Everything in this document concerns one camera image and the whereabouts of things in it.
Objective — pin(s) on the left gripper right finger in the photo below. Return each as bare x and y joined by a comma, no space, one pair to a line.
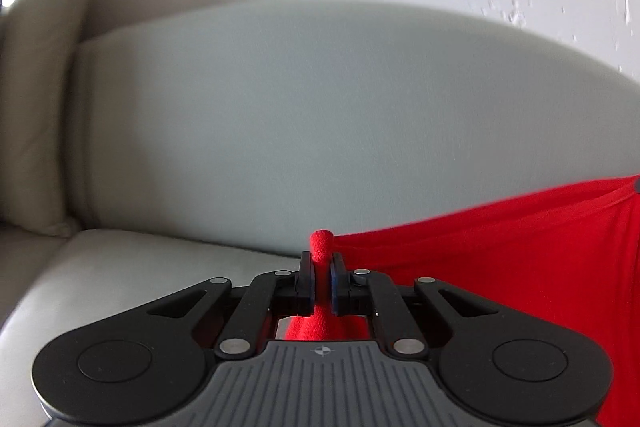
374,295

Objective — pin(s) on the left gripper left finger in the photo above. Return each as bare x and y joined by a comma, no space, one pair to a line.
270,298

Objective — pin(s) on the red t-shirt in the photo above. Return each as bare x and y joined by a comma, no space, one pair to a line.
569,255

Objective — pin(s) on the grey sofa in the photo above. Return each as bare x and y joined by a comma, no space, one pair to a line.
214,142

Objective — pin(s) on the back grey cushion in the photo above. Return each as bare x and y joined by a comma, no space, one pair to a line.
39,38

